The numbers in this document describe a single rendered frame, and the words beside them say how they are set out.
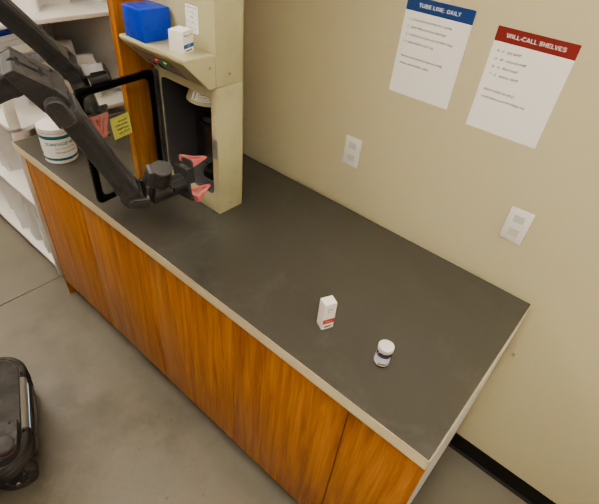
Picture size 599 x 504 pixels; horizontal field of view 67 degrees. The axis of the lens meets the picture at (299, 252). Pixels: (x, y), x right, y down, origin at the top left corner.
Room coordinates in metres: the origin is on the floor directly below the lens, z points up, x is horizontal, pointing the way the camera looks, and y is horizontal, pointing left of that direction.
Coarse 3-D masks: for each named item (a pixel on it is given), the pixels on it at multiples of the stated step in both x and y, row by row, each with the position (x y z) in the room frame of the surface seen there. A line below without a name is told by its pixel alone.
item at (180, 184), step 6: (174, 168) 1.18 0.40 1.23; (180, 168) 1.16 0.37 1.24; (186, 168) 1.15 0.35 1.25; (174, 174) 1.16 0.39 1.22; (180, 174) 1.15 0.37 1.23; (186, 174) 1.14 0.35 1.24; (174, 180) 1.12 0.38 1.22; (180, 180) 1.13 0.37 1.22; (186, 180) 1.14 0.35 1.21; (174, 186) 1.11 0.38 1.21; (180, 186) 1.12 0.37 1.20; (186, 186) 1.14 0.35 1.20; (174, 192) 1.11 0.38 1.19; (180, 192) 1.12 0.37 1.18; (186, 192) 1.15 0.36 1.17; (192, 198) 1.14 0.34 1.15
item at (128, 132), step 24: (96, 96) 1.34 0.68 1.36; (120, 96) 1.42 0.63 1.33; (144, 96) 1.50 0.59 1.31; (96, 120) 1.33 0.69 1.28; (120, 120) 1.40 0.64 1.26; (144, 120) 1.49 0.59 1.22; (120, 144) 1.39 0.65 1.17; (144, 144) 1.48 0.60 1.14; (144, 168) 1.46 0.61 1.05; (96, 192) 1.28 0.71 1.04
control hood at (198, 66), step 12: (120, 36) 1.46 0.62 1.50; (132, 48) 1.49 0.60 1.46; (144, 48) 1.39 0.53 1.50; (156, 48) 1.37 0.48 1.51; (168, 48) 1.38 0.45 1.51; (168, 60) 1.34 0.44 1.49; (180, 60) 1.29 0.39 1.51; (192, 60) 1.31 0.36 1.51; (204, 60) 1.34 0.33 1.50; (180, 72) 1.38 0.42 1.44; (192, 72) 1.30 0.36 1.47; (204, 72) 1.34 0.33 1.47; (204, 84) 1.34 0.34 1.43
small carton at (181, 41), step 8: (168, 32) 1.36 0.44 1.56; (176, 32) 1.35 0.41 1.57; (184, 32) 1.35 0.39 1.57; (192, 32) 1.39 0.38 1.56; (176, 40) 1.35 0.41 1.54; (184, 40) 1.35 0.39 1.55; (192, 40) 1.38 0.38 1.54; (176, 48) 1.35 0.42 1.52; (184, 48) 1.35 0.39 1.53; (192, 48) 1.38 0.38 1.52
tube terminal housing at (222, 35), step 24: (168, 0) 1.49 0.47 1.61; (192, 0) 1.43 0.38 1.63; (216, 0) 1.38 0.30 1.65; (240, 0) 1.45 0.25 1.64; (216, 24) 1.38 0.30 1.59; (240, 24) 1.45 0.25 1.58; (216, 48) 1.38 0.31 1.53; (240, 48) 1.45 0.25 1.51; (168, 72) 1.52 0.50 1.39; (216, 72) 1.37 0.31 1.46; (240, 72) 1.45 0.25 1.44; (216, 96) 1.37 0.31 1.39; (240, 96) 1.45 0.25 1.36; (216, 120) 1.37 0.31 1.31; (240, 120) 1.45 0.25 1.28; (240, 144) 1.45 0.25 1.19; (216, 168) 1.38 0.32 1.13; (240, 168) 1.45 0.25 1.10; (216, 192) 1.38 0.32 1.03; (240, 192) 1.46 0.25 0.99
